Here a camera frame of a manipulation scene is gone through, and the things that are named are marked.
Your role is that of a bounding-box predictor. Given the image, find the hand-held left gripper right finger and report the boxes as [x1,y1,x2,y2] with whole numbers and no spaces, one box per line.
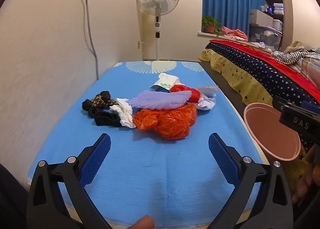
[208,132,294,229]

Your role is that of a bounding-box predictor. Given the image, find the grey cardboard box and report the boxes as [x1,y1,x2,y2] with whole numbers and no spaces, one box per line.
[249,9,274,28]

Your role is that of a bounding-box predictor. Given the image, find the white folded cloth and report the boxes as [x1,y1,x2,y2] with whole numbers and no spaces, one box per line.
[250,41,274,51]

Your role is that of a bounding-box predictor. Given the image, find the grey wall cable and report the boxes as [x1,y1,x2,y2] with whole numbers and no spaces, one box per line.
[79,0,99,80]

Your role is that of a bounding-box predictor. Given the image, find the person's left hand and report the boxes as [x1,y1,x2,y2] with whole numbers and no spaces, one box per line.
[125,215,155,229]

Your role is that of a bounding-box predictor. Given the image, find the clear storage box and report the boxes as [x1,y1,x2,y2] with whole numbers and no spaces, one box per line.
[250,24,283,50]

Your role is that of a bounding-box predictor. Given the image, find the beige plush toy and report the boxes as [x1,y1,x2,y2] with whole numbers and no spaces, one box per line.
[284,41,307,54]

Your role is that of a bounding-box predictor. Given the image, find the pink folded clothes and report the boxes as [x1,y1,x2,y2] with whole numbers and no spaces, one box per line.
[221,26,248,41]

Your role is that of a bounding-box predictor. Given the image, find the clear plastic bag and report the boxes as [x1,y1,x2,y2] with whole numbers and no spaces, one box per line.
[196,85,218,98]

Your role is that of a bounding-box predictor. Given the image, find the white windowsill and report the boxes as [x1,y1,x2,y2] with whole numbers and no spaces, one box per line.
[197,31,250,43]

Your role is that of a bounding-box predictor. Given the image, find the black cloth strip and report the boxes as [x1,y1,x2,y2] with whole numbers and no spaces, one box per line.
[94,111,123,127]

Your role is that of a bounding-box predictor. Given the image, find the black floral cloth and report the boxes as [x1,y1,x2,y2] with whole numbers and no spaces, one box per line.
[82,91,119,117]

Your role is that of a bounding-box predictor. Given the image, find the red plastic bag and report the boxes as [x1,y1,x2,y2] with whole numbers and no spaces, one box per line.
[169,85,200,103]

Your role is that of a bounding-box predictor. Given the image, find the red fleece blanket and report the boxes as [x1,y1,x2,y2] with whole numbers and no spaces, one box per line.
[209,39,320,104]

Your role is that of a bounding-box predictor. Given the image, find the wooden bookshelf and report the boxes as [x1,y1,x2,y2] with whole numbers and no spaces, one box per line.
[264,0,293,51]

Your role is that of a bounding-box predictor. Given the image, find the orange plastic bag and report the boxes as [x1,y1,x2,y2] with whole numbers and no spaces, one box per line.
[133,104,198,140]

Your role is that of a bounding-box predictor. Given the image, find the striped garment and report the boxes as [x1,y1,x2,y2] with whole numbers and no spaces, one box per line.
[271,48,318,65]

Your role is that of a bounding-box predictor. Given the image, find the white tissue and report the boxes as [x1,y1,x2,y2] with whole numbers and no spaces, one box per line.
[109,98,137,129]

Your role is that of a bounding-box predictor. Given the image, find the pink trash bin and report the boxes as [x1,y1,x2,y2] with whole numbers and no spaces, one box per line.
[244,103,302,162]

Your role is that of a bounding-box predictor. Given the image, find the bed with star-print cover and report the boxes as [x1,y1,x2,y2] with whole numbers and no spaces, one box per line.
[199,39,320,194]

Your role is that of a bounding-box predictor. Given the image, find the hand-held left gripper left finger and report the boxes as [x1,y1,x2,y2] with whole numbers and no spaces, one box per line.
[26,133,112,229]

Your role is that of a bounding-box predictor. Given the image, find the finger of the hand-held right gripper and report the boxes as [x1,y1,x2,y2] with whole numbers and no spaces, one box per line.
[272,96,320,115]
[279,106,320,144]

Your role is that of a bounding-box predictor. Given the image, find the potted green plant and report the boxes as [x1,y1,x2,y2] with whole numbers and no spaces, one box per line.
[202,16,223,36]

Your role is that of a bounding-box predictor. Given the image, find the plaid quilt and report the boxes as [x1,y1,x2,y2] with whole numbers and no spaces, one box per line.
[292,50,320,87]

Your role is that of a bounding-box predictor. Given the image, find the white paper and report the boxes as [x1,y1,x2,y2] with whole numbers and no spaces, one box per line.
[196,95,216,110]

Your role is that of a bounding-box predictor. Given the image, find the white paper bag green print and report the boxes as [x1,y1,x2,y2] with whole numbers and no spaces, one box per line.
[150,73,187,92]

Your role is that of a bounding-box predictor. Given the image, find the person's right hand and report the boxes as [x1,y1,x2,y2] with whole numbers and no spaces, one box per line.
[292,145,320,204]

